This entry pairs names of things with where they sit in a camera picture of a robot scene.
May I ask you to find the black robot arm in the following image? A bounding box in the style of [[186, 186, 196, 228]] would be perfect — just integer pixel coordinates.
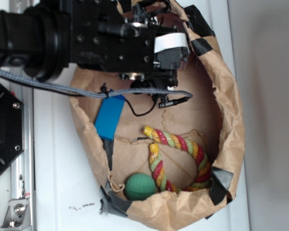
[[0, 0, 189, 89]]

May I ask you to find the aluminium rail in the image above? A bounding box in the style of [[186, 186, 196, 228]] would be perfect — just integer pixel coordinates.
[[7, 0, 36, 231]]

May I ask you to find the green rubber ball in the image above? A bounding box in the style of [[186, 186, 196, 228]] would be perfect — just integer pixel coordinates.
[[125, 173, 156, 201]]

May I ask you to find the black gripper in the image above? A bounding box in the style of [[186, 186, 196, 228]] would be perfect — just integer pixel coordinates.
[[71, 0, 190, 90]]

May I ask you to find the grey braided cable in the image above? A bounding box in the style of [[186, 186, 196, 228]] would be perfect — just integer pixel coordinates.
[[0, 67, 194, 100]]

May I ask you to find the thin black wire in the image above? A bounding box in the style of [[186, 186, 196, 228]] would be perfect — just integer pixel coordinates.
[[99, 83, 193, 117]]

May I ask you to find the brown paper bag bin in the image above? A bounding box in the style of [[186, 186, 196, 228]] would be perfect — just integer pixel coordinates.
[[69, 1, 245, 231]]

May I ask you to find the metal corner bracket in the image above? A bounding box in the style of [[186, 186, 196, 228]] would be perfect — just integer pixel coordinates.
[[0, 199, 31, 231]]

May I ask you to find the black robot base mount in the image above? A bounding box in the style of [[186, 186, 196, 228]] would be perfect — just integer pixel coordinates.
[[0, 84, 23, 176]]

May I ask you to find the blue rectangular block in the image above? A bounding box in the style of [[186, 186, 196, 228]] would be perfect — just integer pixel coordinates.
[[94, 95, 125, 141]]

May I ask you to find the multicolour rope toy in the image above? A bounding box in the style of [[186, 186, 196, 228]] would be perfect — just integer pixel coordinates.
[[143, 126, 211, 193]]

